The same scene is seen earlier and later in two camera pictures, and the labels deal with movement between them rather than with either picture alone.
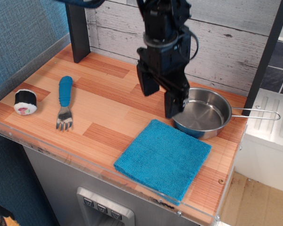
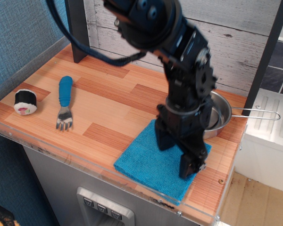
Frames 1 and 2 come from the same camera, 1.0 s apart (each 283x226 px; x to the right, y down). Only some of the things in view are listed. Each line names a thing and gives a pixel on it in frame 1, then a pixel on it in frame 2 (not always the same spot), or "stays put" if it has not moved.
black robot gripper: x=167 y=56 -> x=183 y=122
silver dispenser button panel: x=96 y=209 stays put
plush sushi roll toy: x=25 y=101 stays put
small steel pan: x=209 y=110 stays put
